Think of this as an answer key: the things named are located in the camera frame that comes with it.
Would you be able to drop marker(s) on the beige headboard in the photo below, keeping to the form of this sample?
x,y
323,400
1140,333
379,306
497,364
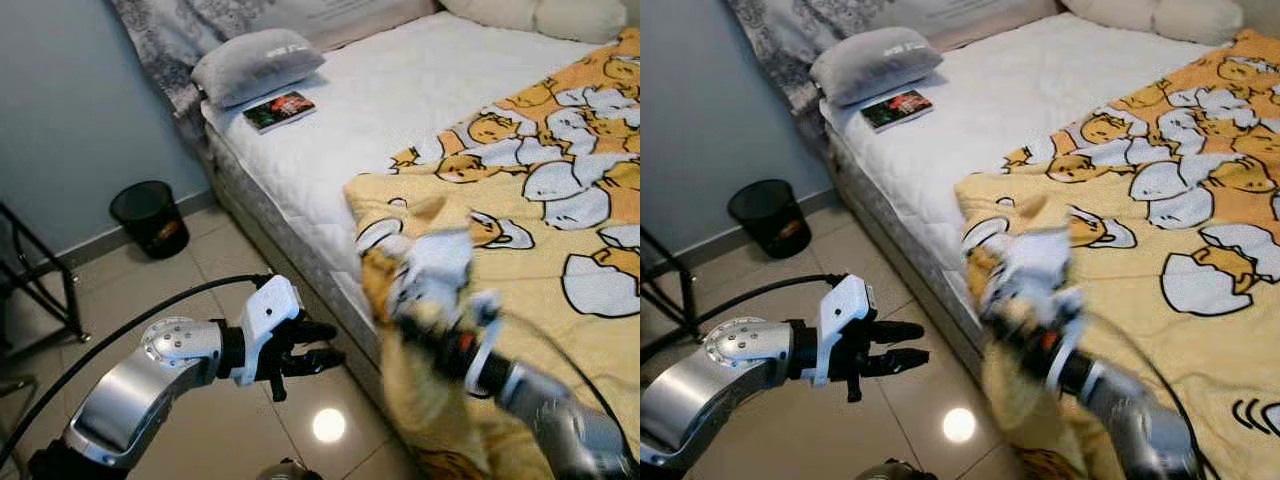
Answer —
x,y
390,25
1010,22

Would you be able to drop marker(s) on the dark book with red cover print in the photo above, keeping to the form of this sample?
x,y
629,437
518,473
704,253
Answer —
x,y
280,110
898,109

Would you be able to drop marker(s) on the yellow egg print blanket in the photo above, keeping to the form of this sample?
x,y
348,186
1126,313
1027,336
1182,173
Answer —
x,y
560,200
1200,200

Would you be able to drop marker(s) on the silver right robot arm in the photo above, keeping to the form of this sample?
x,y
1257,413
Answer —
x,y
550,410
1140,420

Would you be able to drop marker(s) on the black metal desk frame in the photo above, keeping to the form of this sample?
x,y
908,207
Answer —
x,y
690,305
72,305

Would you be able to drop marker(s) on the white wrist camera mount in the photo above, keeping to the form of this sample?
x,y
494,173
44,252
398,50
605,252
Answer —
x,y
845,315
265,315
488,330
1068,330

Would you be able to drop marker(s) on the white black floral print cloth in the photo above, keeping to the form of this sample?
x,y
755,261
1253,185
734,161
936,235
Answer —
x,y
200,25
800,30

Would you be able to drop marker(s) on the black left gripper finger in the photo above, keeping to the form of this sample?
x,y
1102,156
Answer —
x,y
898,331
315,331
318,360
900,361

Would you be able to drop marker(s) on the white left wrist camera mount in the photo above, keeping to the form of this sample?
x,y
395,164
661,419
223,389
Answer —
x,y
845,315
265,315

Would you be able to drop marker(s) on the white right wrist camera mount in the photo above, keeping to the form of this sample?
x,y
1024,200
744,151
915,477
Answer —
x,y
488,330
1068,330

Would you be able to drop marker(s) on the black mesh trash bin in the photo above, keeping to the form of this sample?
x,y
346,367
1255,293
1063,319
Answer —
x,y
768,222
150,225

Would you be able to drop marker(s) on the grey lettered pillow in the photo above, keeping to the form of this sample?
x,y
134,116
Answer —
x,y
255,68
875,65

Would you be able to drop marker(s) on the white quilted mattress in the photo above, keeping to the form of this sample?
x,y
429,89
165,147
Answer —
x,y
400,110
1040,100

